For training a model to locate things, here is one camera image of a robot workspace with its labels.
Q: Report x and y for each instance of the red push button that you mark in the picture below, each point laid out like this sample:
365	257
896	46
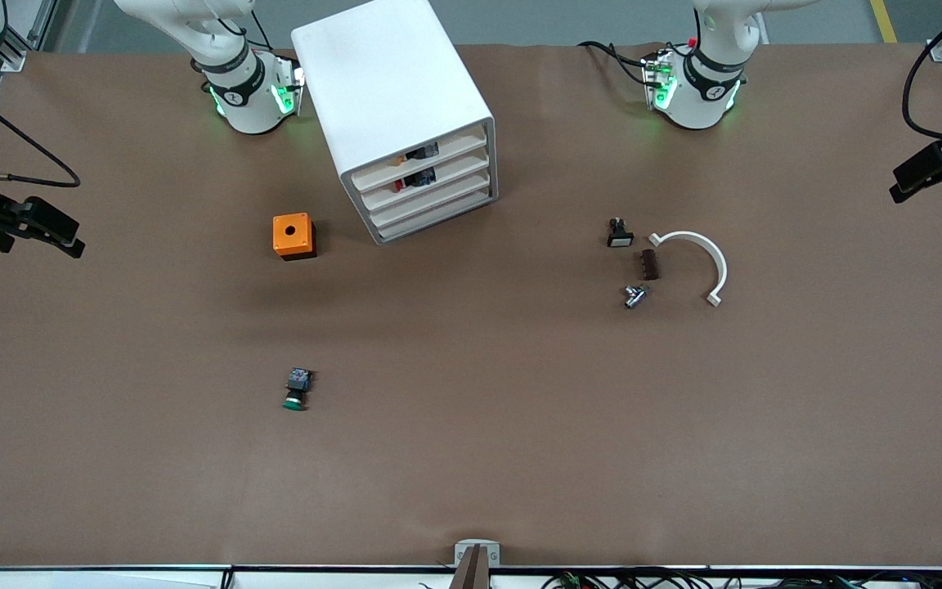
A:
419	177

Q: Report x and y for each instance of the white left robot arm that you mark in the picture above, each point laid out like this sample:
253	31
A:
700	106

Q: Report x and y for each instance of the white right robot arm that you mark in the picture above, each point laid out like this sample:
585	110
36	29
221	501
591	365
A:
250	106

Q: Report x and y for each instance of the orange button box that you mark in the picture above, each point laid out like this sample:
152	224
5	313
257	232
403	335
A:
291	231

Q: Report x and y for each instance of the green push button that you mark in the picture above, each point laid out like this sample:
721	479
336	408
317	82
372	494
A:
298	388

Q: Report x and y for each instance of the orange push button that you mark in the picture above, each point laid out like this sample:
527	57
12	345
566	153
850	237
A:
420	153

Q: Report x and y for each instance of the brown terminal block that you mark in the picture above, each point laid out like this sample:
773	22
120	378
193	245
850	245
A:
650	265

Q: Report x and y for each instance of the white curved bracket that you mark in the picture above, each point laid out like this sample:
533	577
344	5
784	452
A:
716	258

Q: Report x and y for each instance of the black white-faced switch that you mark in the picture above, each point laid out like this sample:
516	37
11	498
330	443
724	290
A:
620	236

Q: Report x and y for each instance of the white table edge rail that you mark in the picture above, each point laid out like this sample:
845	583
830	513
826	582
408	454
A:
111	577

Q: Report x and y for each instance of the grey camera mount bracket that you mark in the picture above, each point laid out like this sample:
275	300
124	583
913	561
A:
477	556

